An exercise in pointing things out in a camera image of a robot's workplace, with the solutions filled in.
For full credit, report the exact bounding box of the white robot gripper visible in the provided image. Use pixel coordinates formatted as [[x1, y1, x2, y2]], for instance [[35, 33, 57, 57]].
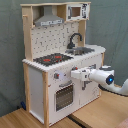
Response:
[[70, 67, 93, 82]]

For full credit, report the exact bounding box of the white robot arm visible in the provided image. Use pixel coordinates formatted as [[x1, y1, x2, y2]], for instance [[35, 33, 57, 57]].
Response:
[[71, 66, 128, 97]]

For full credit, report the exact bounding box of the wooden toy kitchen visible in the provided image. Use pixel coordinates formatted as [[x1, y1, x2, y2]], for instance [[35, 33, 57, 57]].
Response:
[[22, 2, 105, 127]]

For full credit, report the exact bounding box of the white cabinet door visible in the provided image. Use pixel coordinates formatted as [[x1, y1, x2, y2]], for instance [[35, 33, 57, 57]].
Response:
[[79, 55, 103, 107]]

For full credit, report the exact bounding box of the grey toy sink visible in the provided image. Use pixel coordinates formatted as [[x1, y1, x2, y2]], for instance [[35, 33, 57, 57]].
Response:
[[65, 47, 95, 55]]

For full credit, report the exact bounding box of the black toy faucet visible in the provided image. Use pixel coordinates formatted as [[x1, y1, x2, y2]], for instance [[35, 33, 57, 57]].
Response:
[[66, 32, 83, 50]]

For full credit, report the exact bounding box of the toy oven door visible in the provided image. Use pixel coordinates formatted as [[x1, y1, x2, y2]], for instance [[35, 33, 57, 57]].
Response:
[[55, 81, 74, 111]]

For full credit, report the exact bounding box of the black toy stovetop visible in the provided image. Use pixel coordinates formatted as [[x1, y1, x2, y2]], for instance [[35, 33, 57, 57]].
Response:
[[34, 53, 71, 66]]

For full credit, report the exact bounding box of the grey backdrop curtain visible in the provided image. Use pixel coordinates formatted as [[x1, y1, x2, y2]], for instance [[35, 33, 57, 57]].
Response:
[[0, 0, 128, 117]]

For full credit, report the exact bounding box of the toy microwave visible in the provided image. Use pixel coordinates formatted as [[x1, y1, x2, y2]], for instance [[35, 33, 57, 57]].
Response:
[[66, 3, 90, 21]]

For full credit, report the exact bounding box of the grey range hood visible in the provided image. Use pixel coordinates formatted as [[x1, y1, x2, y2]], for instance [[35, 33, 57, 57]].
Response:
[[35, 6, 64, 27]]

